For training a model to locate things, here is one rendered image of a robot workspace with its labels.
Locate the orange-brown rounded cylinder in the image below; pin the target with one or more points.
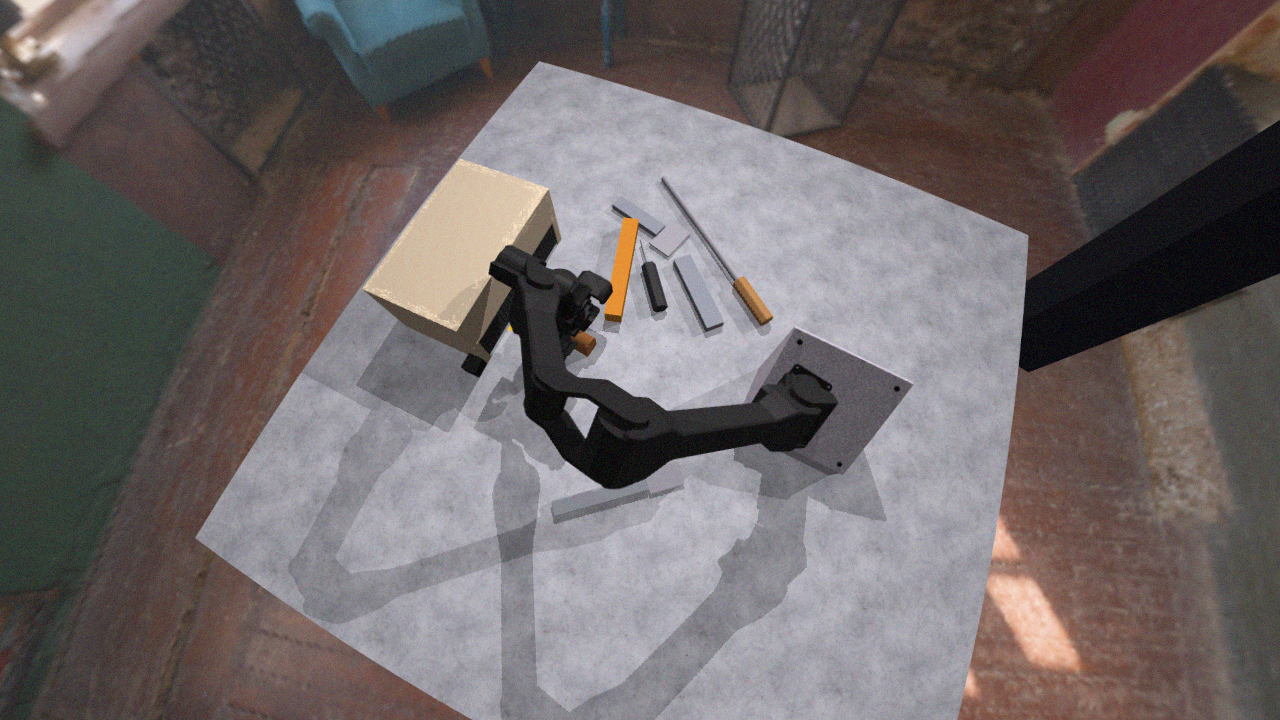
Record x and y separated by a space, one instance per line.
586 343

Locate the tan rectangular box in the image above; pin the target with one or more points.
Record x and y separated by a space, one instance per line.
435 278

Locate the orange rectangular bar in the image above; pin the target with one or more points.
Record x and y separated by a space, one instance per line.
621 270

